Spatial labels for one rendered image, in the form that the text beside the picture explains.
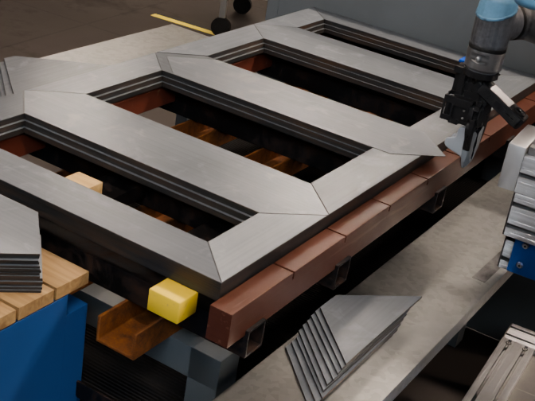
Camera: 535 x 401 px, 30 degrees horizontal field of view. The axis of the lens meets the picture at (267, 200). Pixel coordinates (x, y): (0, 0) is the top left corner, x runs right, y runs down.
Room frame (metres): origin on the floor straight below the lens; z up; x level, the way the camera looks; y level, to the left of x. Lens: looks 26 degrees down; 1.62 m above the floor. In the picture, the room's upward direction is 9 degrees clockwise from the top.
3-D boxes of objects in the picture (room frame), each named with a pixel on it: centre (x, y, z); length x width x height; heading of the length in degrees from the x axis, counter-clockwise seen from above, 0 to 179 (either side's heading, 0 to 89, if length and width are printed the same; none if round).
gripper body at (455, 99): (1.96, -0.37, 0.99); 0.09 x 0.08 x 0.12; 62
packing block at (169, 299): (1.32, 0.12, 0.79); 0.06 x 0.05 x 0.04; 62
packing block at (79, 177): (1.64, 0.34, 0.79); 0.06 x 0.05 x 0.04; 62
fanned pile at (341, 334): (1.45, -0.16, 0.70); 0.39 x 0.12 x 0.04; 152
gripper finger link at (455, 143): (1.94, -0.37, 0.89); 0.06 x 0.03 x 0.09; 62
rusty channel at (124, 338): (2.06, -0.19, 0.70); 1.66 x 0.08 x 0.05; 152
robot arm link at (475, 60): (1.95, -0.38, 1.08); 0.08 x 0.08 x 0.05
